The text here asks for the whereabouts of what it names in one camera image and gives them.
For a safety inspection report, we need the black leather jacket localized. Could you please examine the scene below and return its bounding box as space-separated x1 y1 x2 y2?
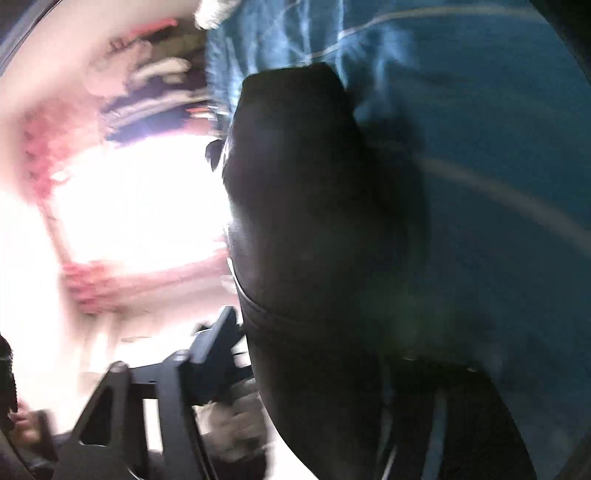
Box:
205 62 467 480

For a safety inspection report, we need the white fluffy pillow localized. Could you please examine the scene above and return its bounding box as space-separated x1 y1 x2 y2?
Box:
194 0 242 29

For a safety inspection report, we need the bed with blue striped sheet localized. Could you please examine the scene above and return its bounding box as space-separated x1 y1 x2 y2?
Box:
203 0 583 480

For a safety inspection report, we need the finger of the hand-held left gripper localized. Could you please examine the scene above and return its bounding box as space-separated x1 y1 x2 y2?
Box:
392 357 536 480
50 305 242 480

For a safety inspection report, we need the pink floral curtain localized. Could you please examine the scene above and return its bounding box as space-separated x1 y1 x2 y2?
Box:
18 18 222 317

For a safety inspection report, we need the person's left hand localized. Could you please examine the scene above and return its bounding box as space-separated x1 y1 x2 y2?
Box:
8 410 49 446

